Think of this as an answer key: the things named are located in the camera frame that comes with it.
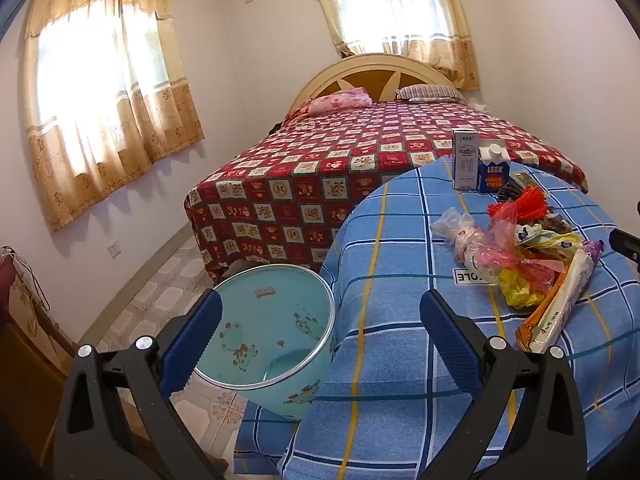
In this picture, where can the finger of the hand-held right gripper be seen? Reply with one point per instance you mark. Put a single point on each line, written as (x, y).
(625, 246)

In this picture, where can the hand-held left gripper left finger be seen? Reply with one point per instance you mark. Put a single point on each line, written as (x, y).
(200, 332)

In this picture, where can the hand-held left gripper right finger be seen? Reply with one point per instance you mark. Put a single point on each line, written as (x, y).
(442, 322)

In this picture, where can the light blue cartoon bin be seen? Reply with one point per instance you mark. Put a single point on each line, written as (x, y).
(260, 320)

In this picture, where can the pale yellow printed wrapper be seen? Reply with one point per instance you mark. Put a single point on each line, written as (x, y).
(545, 242)

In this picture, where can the clear plastic bag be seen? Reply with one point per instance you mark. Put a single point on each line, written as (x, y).
(462, 237)

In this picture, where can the red plastic bag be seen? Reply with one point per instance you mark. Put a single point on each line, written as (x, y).
(505, 240)

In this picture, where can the red foam net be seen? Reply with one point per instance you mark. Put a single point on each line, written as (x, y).
(525, 201)

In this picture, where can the purple wrapper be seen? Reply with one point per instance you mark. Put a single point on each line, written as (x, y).
(594, 249)

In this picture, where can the white orange long packet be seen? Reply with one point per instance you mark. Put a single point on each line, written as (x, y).
(560, 295)

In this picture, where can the yellow plastic bag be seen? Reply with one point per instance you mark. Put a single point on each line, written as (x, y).
(522, 287)

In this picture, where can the blue plaid cloth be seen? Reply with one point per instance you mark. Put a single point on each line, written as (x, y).
(400, 240)

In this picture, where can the gold packet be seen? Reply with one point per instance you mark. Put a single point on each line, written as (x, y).
(525, 178)

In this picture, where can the dark striped net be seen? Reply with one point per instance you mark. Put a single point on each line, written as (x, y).
(510, 191)

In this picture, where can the blue milk carton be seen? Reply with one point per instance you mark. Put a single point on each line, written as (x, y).
(492, 172)

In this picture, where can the white milk carton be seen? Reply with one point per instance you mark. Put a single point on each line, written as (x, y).
(465, 160)

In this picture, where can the wooden cabinet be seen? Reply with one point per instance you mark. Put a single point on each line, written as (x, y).
(25, 375)

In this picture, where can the bed with red bear quilt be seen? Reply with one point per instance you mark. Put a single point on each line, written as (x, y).
(325, 160)

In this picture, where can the dark red cloth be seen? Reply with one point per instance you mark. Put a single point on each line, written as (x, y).
(6, 280)

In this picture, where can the striped pillow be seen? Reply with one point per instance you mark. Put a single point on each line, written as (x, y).
(430, 92)

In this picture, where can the pink floral pillow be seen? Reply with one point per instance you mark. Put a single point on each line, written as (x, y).
(337, 100)

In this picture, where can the narrow beige patterned curtain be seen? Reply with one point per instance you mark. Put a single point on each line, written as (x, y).
(450, 50)

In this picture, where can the cream wooden headboard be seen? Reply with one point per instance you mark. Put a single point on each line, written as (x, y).
(360, 72)

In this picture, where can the wide beige patterned curtain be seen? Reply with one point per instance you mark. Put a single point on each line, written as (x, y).
(100, 85)

